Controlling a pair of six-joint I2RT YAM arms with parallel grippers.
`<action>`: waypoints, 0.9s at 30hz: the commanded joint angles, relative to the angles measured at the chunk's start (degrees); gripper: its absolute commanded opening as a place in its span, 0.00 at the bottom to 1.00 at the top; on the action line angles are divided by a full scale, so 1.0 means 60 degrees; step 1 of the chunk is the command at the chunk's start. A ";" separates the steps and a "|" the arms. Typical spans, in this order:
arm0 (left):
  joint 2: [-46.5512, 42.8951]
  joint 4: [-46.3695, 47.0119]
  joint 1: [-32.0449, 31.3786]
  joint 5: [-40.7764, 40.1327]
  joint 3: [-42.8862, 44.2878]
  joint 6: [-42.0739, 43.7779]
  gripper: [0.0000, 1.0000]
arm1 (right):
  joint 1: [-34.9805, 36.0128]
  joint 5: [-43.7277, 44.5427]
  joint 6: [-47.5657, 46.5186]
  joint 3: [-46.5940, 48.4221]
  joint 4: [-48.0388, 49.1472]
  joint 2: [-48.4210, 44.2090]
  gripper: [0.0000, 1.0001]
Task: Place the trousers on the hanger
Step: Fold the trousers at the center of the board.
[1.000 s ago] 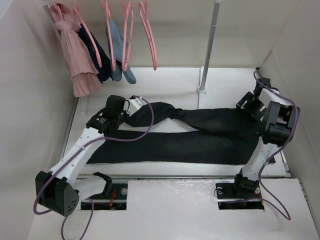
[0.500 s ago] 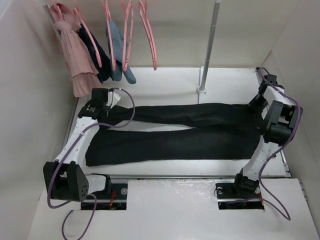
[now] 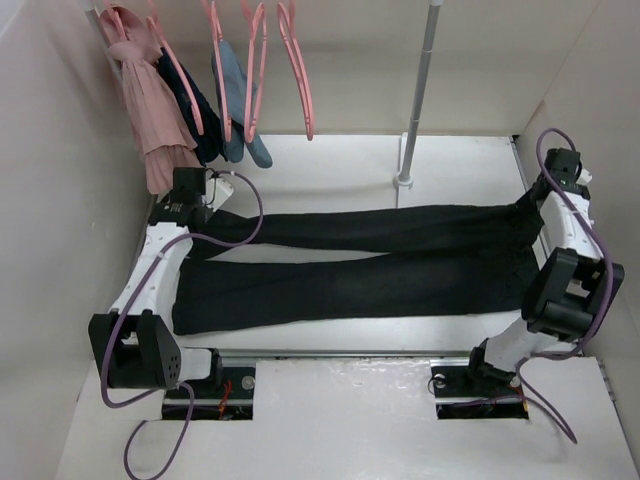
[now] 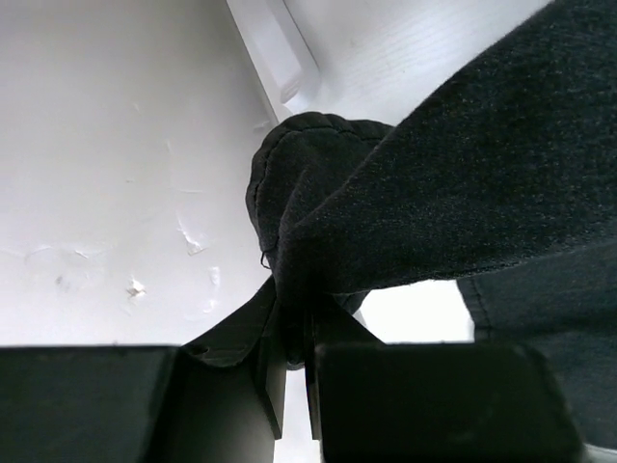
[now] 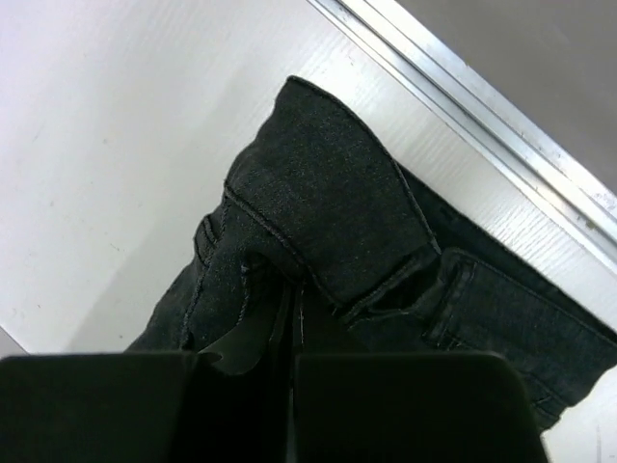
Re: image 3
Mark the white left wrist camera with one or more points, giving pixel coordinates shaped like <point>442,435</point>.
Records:
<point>218,191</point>

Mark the grey metal rack pole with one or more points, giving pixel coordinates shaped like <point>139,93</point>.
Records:
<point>424,65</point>

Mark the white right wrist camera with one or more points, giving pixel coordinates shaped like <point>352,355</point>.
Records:
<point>585,177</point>

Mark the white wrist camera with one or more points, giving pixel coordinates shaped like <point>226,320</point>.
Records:
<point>218,191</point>
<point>585,177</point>

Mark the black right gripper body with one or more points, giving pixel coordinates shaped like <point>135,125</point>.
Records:
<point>535,206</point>

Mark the black trousers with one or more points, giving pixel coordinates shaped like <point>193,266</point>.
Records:
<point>419,261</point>

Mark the pink hanger with denim garment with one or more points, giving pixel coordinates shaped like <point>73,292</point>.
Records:
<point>211,13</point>

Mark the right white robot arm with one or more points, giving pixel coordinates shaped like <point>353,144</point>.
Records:
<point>571,289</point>

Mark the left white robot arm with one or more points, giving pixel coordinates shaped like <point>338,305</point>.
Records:
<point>133,343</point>

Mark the light blue denim garment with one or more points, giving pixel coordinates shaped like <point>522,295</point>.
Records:
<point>235,84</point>

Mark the metal rail at table front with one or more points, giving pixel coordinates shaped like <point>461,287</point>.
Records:
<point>299,354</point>

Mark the pink pleated garment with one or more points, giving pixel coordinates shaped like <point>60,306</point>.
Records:
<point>160,132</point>

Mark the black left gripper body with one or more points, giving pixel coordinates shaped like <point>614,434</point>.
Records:
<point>208,212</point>

